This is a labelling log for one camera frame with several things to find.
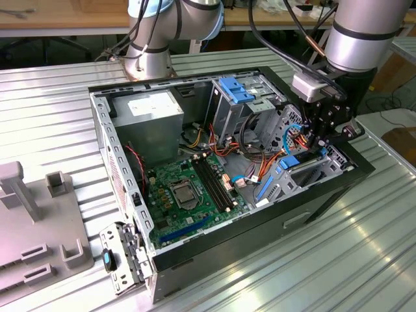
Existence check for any grey metal disk bay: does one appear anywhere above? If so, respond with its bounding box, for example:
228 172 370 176
252 103 356 209

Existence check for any square brown base plate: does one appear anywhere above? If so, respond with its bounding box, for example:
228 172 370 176
116 55 179 82

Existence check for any blue plastic drive latch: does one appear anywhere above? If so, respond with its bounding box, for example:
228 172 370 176
218 76 258 104

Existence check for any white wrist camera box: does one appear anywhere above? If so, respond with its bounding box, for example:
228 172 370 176
291 73 330 103

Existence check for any grey optical drive cage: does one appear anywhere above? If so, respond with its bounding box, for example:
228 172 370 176
209 73 287 147

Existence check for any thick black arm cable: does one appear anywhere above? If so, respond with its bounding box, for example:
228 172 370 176
248 0 347 100

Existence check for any green motherboard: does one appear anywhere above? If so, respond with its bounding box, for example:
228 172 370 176
144 152 252 250

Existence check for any long wooden desk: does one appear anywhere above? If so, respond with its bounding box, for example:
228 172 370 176
0 0 416 38

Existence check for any grey parts rack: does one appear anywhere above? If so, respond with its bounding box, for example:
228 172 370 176
0 161 95 293

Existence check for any grey metal slot bracket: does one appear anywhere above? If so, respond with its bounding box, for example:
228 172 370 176
99 220 153 297

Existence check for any brown cardboard box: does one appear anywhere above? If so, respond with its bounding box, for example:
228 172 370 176
373 51 416 95
382 127 416 163

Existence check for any orange wire bundle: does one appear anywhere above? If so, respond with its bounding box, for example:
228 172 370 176
207 124 281 190

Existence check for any CPU socket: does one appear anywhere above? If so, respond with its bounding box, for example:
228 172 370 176
167 179 201 211

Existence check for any black RAM slot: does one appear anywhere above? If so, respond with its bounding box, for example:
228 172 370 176
195 158 231 211
199 157 235 209
191 159 228 213
203 155 239 207

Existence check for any blue data wire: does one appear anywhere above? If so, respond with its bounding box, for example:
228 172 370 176
281 123 305 155

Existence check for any black blue latch tab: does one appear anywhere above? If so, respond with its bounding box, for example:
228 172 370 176
101 248 117 272

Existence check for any orange power wire black plug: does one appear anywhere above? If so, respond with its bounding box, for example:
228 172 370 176
291 126 311 151

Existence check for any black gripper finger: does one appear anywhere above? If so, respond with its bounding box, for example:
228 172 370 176
321 117 364 147
304 103 326 154

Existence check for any black open PC case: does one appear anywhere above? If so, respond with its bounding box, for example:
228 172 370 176
87 64 376 305

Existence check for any yellow black wire bundle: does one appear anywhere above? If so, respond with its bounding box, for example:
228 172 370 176
181 122 205 149

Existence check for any blue expansion slot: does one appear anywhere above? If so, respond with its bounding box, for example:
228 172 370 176
159 216 211 244

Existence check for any copper cable sleeve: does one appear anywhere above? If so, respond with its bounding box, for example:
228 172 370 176
306 34 328 60

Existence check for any small white box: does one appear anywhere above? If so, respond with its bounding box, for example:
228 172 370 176
293 3 313 18

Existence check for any grey metal frame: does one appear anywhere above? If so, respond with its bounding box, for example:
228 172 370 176
388 36 416 66

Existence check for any red black fan wire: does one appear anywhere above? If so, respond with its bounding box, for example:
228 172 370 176
125 144 146 196

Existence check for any grey power supply unit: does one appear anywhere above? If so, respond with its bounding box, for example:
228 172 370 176
110 89 185 168

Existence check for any thin black cable bundle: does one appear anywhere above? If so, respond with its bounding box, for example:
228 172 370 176
94 0 153 62

